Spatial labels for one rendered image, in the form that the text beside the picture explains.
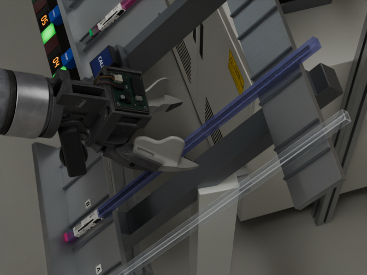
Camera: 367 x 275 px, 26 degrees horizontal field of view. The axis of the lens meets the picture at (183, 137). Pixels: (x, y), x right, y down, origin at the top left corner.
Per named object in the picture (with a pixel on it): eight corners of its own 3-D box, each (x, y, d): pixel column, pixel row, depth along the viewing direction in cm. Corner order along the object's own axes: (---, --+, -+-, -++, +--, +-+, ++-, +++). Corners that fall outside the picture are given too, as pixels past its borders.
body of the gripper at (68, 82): (158, 120, 94) (61, 107, 88) (127, 160, 99) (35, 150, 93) (146, 70, 98) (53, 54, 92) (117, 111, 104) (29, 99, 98)
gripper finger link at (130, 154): (159, 173, 97) (94, 143, 95) (153, 180, 98) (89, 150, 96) (165, 146, 100) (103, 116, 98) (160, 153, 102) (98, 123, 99)
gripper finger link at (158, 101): (198, 82, 104) (146, 95, 98) (177, 109, 108) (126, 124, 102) (185, 64, 105) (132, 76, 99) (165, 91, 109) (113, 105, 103)
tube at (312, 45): (72, 243, 121) (66, 241, 120) (71, 235, 122) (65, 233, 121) (321, 47, 94) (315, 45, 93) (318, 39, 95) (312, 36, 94)
